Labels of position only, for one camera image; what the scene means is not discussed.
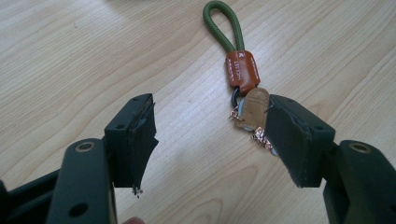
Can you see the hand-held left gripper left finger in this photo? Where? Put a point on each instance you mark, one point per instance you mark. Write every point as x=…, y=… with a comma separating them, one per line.
x=124, y=149

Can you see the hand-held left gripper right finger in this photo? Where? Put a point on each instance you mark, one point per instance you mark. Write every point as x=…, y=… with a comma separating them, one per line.
x=295, y=146

